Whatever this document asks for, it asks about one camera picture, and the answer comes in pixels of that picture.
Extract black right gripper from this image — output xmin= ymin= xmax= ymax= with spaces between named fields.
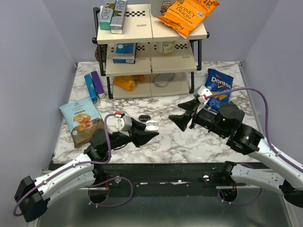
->
xmin=168 ymin=97 xmax=227 ymax=137

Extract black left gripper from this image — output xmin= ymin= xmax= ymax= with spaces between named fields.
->
xmin=106 ymin=117 xmax=159 ymax=152

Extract white earbud charging case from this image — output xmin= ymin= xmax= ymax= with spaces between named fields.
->
xmin=145 ymin=120 xmax=159 ymax=132

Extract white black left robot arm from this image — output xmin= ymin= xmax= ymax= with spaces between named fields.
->
xmin=13 ymin=113 xmax=159 ymax=223

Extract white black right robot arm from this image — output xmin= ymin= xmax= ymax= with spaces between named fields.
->
xmin=169 ymin=99 xmax=303 ymax=208

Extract blue Doritos bag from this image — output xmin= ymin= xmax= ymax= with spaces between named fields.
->
xmin=205 ymin=69 xmax=234 ymax=113

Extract orange plastic bag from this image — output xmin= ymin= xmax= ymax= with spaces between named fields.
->
xmin=113 ymin=75 xmax=145 ymax=91

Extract purple tube box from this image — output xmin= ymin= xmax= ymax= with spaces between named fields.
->
xmin=91 ymin=71 xmax=106 ymax=99

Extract cassava chips bag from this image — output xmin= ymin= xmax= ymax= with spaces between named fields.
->
xmin=59 ymin=96 xmax=104 ymax=148

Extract beige three-tier shelf rack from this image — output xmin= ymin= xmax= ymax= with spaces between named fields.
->
xmin=92 ymin=4 xmax=209 ymax=99

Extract white printed mug middle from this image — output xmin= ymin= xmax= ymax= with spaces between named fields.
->
xmin=155 ymin=41 xmax=175 ymax=54

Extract white printed mug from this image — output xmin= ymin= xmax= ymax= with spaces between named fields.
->
xmin=155 ymin=41 xmax=175 ymax=54
xmin=150 ymin=0 xmax=176 ymax=17

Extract blue tube box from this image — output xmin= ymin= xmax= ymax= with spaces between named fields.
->
xmin=84 ymin=74 xmax=98 ymax=103

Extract blue white box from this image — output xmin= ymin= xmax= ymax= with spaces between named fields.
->
xmin=112 ymin=43 xmax=137 ymax=64

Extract brown object behind rack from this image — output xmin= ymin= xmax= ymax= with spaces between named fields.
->
xmin=95 ymin=45 xmax=107 ymax=62

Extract orange honey dijon chips bag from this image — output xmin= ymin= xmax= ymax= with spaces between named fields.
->
xmin=158 ymin=0 xmax=220 ymax=39

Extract white printed mug top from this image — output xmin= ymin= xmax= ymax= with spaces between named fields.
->
xmin=150 ymin=0 xmax=176 ymax=17

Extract teal toothpaste box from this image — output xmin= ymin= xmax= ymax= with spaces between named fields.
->
xmin=98 ymin=0 xmax=115 ymax=31

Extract silver toothpaste box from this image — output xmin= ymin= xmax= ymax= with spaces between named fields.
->
xmin=110 ymin=0 xmax=127 ymax=34

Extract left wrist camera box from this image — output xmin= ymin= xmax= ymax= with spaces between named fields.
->
xmin=117 ymin=115 xmax=132 ymax=132

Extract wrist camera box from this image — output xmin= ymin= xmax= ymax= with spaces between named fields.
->
xmin=117 ymin=115 xmax=132 ymax=132
xmin=193 ymin=85 xmax=212 ymax=113

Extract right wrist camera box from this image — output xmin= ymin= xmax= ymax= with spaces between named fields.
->
xmin=193 ymin=85 xmax=212 ymax=113

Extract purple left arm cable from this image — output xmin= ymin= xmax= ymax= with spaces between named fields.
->
xmin=13 ymin=113 xmax=134 ymax=217

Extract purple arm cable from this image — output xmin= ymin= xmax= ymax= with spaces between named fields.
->
xmin=13 ymin=113 xmax=134 ymax=217
xmin=205 ymin=87 xmax=303 ymax=206

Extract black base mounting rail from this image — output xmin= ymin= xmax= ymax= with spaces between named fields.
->
xmin=93 ymin=162 xmax=235 ymax=197

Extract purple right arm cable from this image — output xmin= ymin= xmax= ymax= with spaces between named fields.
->
xmin=205 ymin=87 xmax=303 ymax=206

